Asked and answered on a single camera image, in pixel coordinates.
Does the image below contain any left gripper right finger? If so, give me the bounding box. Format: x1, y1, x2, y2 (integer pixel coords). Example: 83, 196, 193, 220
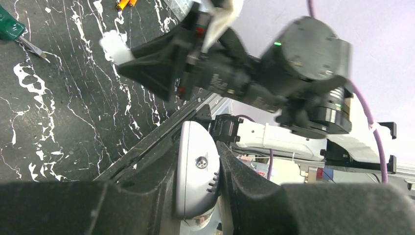
216, 142, 415, 235

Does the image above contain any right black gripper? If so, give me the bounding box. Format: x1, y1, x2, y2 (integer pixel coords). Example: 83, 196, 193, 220
176, 16, 354, 113

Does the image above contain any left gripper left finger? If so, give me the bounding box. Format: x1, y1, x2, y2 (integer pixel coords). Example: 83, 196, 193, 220
0, 142, 180, 235

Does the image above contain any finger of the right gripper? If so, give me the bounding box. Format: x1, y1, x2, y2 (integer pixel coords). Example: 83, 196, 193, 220
116, 27, 188, 101

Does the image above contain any white remote battery cover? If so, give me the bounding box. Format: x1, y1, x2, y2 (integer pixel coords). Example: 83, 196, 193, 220
99, 30, 135, 65

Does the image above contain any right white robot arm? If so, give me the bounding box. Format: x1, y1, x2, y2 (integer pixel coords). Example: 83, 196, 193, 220
117, 16, 356, 139

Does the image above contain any clear plastic screw box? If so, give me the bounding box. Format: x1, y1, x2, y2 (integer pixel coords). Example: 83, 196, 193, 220
164, 0, 206, 21

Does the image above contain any orange battery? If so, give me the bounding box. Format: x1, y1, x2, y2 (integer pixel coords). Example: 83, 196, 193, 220
115, 0, 130, 11
128, 0, 138, 7

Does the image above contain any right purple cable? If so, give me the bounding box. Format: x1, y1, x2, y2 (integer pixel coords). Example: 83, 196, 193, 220
306, 0, 389, 184

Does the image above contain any green handled screwdriver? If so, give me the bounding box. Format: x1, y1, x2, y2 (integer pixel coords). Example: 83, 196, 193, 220
0, 6, 50, 63

